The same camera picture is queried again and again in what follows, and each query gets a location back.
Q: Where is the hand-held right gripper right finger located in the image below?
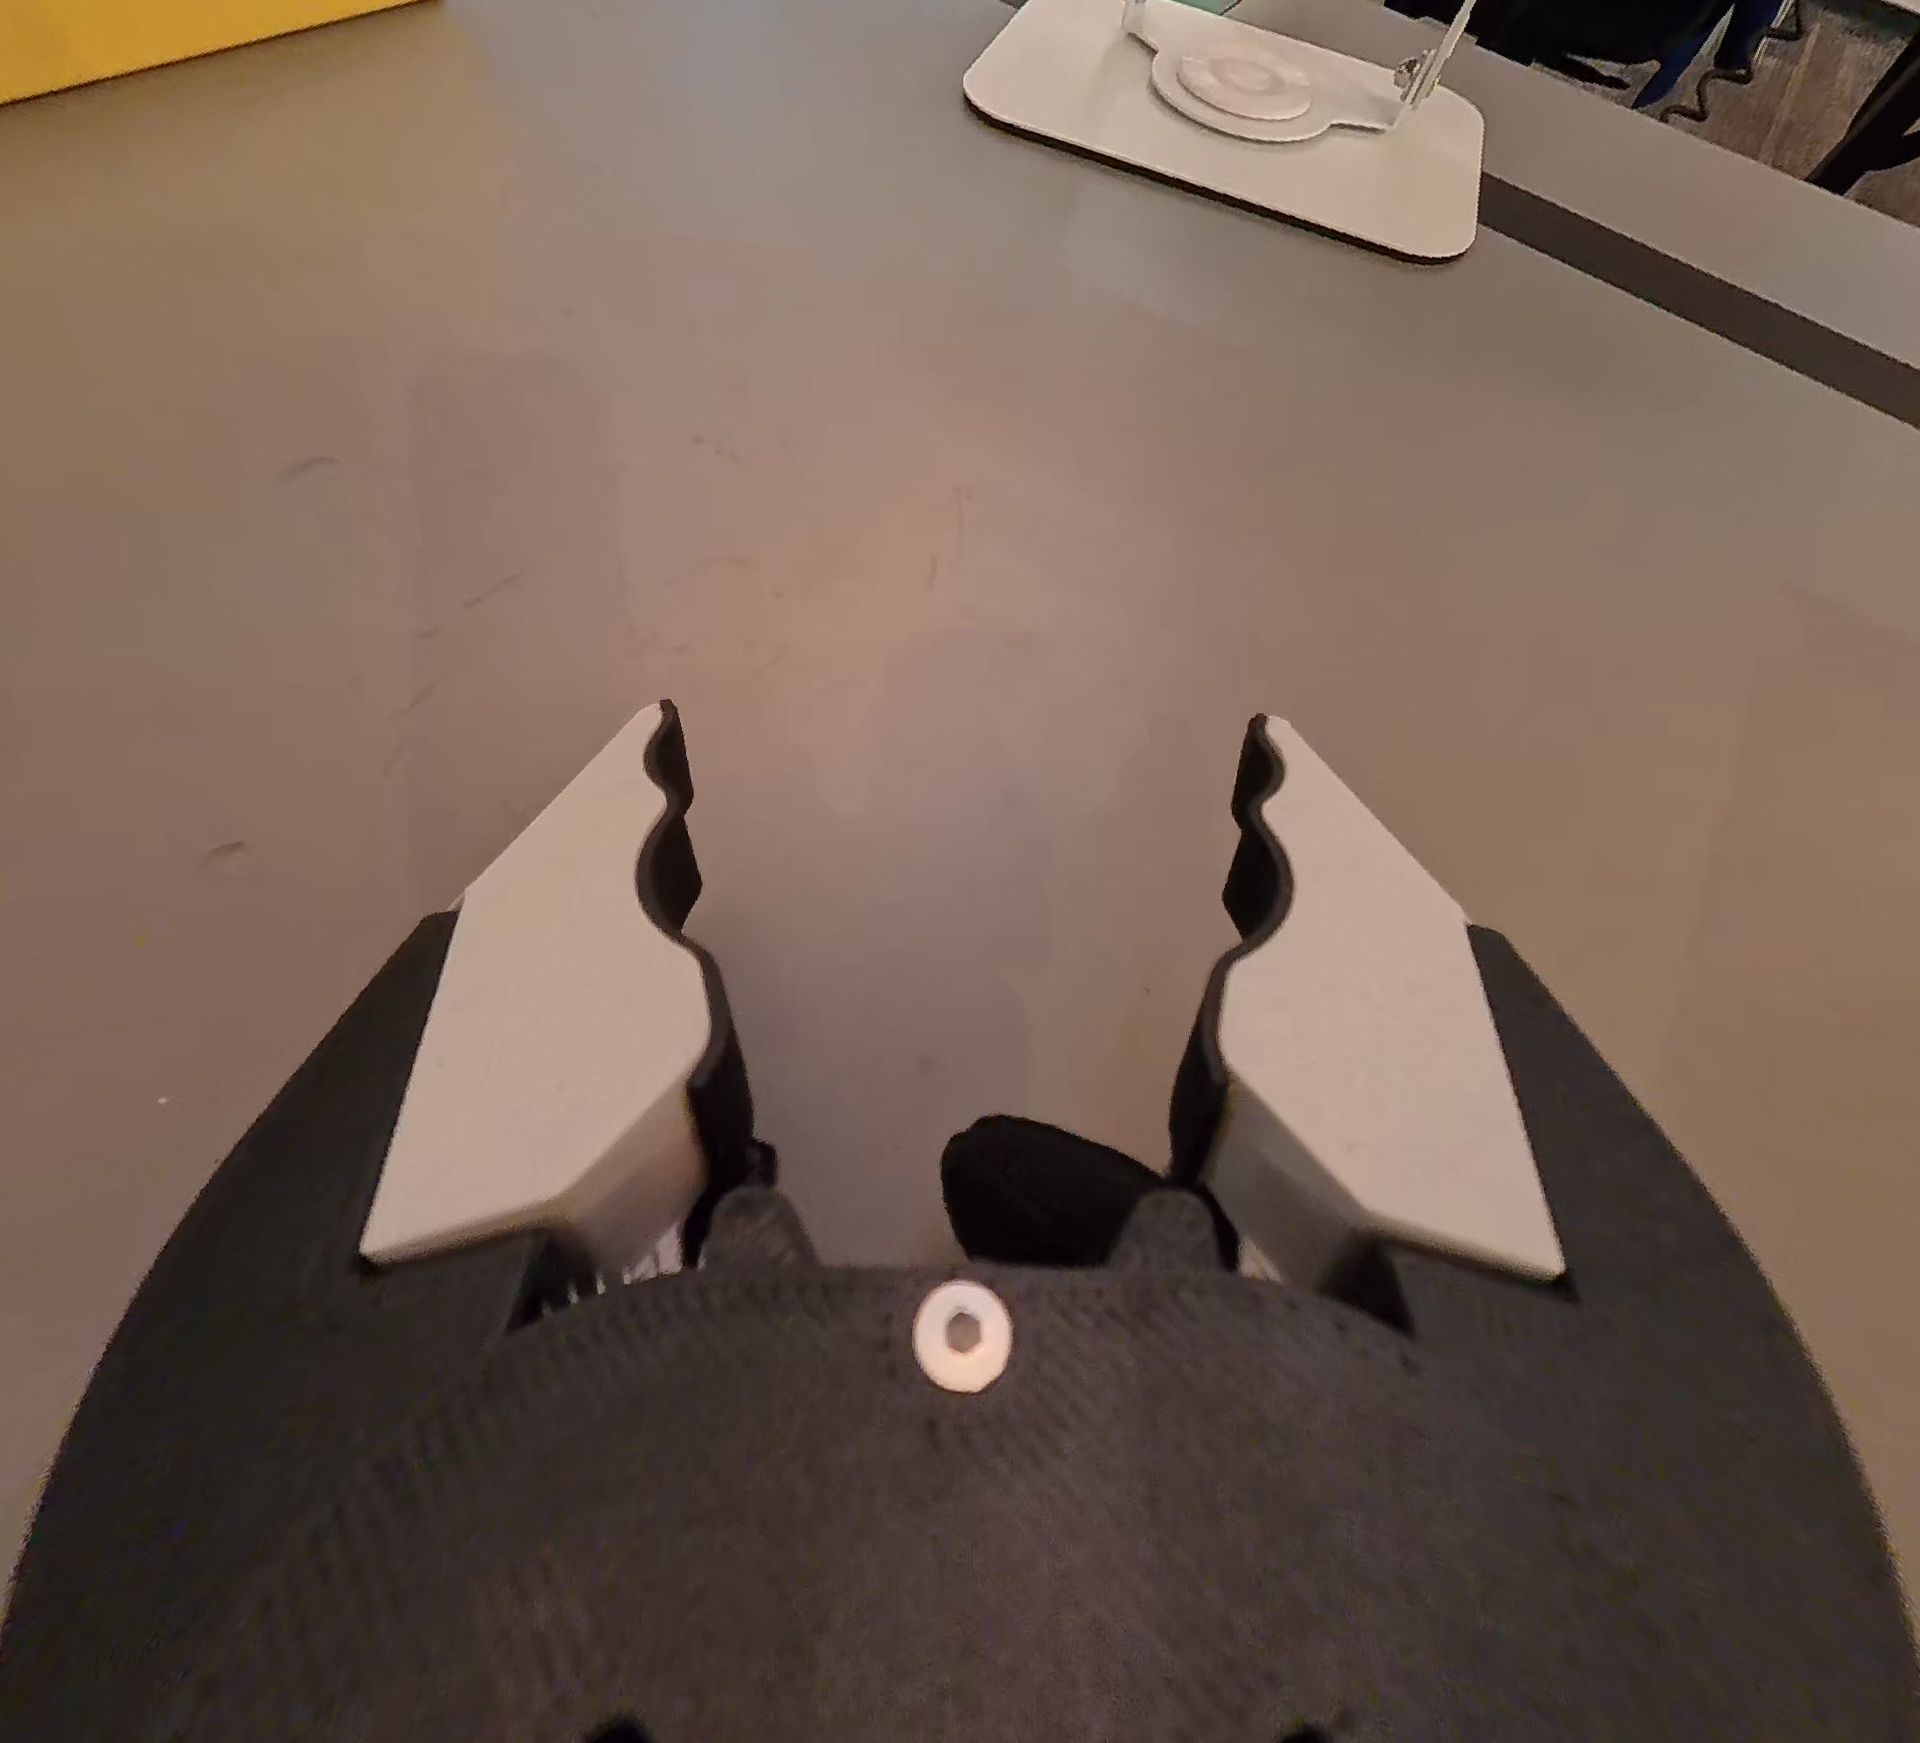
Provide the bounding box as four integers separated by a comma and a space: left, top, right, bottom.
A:
1166, 713, 1573, 1298

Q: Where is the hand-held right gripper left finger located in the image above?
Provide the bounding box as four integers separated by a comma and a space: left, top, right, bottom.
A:
357, 698, 778, 1293

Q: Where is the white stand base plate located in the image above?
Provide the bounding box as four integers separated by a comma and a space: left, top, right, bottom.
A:
962, 0, 1490, 264

